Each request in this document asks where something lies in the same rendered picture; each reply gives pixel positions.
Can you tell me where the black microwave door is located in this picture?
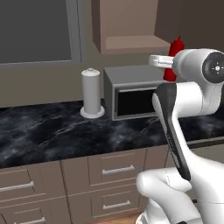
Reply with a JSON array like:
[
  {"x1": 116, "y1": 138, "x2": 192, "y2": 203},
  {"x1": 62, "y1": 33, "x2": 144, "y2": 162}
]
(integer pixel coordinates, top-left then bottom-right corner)
[{"x1": 113, "y1": 85, "x2": 164, "y2": 118}]

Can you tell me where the silver drawer handle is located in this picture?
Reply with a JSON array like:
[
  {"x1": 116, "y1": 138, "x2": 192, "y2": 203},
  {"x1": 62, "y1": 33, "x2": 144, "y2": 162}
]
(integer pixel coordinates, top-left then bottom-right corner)
[
  {"x1": 13, "y1": 216, "x2": 47, "y2": 224},
  {"x1": 101, "y1": 164, "x2": 137, "y2": 176},
  {"x1": 101, "y1": 199, "x2": 132, "y2": 211},
  {"x1": 0, "y1": 180, "x2": 36, "y2": 193}
]

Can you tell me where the white paper towel holder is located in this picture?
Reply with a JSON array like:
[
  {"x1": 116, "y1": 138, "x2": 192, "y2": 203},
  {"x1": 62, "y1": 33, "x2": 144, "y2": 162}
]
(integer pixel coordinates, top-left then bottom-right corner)
[{"x1": 80, "y1": 67, "x2": 106, "y2": 120}]

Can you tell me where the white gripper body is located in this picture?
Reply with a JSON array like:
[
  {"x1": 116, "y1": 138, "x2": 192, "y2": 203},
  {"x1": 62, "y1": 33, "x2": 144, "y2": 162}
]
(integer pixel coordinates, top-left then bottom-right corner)
[{"x1": 148, "y1": 53, "x2": 176, "y2": 68}]

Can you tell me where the red ketchup bottle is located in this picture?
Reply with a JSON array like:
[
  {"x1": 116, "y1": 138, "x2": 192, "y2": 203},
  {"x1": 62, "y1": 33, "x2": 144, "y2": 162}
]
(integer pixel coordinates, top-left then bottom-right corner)
[{"x1": 162, "y1": 35, "x2": 186, "y2": 83}]

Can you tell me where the open brown wall cabinet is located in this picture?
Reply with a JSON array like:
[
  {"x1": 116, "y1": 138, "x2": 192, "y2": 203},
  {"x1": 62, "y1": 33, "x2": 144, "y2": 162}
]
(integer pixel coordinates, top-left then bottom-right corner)
[{"x1": 90, "y1": 0, "x2": 173, "y2": 56}]

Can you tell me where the grey framed window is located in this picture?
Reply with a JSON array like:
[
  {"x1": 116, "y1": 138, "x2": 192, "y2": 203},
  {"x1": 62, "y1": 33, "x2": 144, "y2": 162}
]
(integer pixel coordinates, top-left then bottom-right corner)
[{"x1": 0, "y1": 0, "x2": 86, "y2": 67}]

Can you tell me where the dark brown cabinet door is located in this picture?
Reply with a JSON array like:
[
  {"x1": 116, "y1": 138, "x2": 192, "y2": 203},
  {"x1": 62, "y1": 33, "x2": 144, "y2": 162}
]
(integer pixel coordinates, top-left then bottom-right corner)
[{"x1": 153, "y1": 0, "x2": 224, "y2": 51}]

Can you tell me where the brown drawer front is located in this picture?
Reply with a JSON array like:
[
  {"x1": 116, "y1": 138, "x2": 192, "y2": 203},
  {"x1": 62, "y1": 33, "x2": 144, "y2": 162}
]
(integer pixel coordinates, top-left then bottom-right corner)
[
  {"x1": 0, "y1": 203, "x2": 51, "y2": 224},
  {"x1": 87, "y1": 148, "x2": 149, "y2": 188},
  {"x1": 0, "y1": 167, "x2": 46, "y2": 204},
  {"x1": 89, "y1": 186, "x2": 144, "y2": 220}
]

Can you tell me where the grey microwave oven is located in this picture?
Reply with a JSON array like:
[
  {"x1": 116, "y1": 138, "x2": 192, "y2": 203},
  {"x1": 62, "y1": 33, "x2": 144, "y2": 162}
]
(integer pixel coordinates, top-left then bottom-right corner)
[{"x1": 103, "y1": 64, "x2": 177, "y2": 122}]

